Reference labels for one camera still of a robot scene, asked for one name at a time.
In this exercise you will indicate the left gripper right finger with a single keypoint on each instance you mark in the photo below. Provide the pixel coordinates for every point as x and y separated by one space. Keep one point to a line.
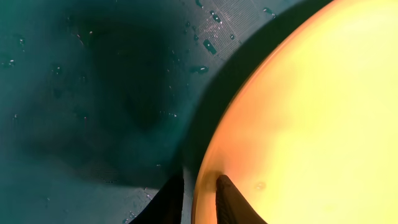
231 206

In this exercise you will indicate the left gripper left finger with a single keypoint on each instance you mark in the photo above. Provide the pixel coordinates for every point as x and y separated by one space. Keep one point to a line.
166 207

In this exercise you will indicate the yellow plate with smear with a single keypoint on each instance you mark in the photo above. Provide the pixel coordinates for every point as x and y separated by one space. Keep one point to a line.
312 135

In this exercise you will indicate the teal plastic tray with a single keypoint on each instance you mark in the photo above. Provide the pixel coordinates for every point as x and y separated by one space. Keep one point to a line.
103 101

